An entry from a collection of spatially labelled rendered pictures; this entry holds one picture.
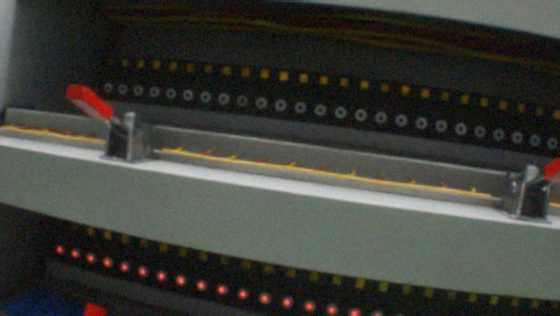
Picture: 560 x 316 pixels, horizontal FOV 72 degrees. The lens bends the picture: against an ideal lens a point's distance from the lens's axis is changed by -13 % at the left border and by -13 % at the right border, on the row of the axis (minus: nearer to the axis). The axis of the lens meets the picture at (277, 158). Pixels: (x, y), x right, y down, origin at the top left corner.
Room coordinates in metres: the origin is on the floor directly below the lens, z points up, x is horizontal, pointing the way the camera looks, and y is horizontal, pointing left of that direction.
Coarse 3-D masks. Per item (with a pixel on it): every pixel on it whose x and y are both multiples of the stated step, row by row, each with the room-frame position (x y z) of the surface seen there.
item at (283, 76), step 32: (128, 64) 0.43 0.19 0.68; (160, 64) 0.42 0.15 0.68; (192, 64) 0.42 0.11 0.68; (224, 64) 0.41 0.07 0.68; (128, 96) 0.45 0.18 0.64; (160, 96) 0.44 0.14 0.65; (256, 96) 0.42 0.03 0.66; (288, 96) 0.41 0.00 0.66; (320, 96) 0.40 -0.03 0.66; (352, 96) 0.39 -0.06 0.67; (384, 96) 0.39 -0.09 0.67; (416, 96) 0.38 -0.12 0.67; (448, 96) 0.37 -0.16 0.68; (480, 96) 0.36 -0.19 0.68; (352, 128) 0.40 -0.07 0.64; (384, 128) 0.40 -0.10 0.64; (416, 128) 0.39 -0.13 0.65; (448, 128) 0.38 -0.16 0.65; (512, 128) 0.37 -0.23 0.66; (544, 128) 0.36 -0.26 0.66
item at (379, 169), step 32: (32, 128) 0.33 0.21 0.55; (64, 128) 0.33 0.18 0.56; (96, 128) 0.32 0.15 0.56; (160, 128) 0.31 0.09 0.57; (224, 160) 0.29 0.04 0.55; (256, 160) 0.30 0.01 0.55; (288, 160) 0.29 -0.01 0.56; (320, 160) 0.29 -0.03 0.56; (352, 160) 0.28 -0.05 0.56; (384, 160) 0.28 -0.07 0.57; (416, 160) 0.28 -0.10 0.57; (480, 192) 0.27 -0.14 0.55
